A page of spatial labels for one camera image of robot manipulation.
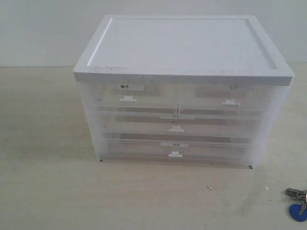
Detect clear wide drawer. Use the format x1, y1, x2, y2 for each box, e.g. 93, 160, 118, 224
98, 107, 272, 138
104, 132, 262, 164

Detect keys with blue tag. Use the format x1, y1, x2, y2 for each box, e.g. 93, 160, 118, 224
285, 188, 307, 222

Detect white plastic drawer cabinet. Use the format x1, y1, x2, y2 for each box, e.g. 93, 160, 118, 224
73, 15, 295, 169

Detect clear bottom wide drawer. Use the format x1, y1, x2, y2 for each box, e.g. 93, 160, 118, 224
104, 132, 262, 164

